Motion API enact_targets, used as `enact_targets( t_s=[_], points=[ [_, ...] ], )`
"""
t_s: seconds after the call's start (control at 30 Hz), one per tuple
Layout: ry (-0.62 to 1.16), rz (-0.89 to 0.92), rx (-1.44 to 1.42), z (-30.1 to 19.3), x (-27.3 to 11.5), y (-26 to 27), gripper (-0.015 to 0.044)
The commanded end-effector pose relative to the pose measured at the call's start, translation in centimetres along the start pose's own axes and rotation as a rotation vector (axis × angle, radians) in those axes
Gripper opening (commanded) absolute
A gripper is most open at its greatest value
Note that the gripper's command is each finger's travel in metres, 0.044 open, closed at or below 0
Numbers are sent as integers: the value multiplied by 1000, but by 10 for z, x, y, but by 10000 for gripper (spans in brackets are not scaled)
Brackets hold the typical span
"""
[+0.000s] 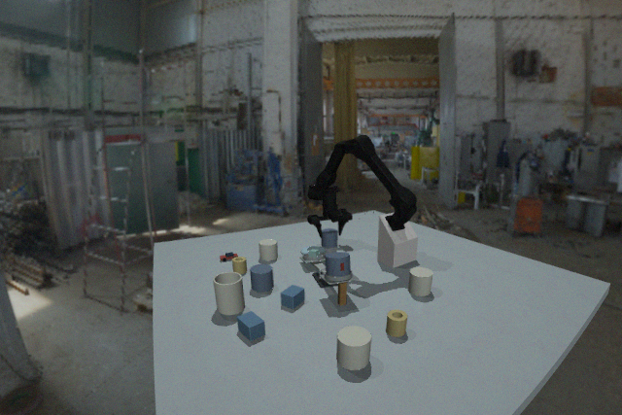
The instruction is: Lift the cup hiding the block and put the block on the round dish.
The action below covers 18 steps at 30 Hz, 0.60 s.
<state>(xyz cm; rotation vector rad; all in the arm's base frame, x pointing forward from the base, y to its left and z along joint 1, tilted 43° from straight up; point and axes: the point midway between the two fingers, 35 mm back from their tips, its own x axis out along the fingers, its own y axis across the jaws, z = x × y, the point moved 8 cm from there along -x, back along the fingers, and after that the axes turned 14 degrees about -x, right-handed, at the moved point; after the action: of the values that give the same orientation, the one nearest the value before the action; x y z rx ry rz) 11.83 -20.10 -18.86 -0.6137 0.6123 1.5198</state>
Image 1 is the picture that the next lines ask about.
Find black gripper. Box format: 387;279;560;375
307;202;353;238

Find blue block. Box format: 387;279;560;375
237;311;265;341
281;285;304;309

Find dark blue cylinder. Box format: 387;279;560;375
326;252;351;277
322;229;338;248
251;264;274;293

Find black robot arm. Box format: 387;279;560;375
307;135;417;231

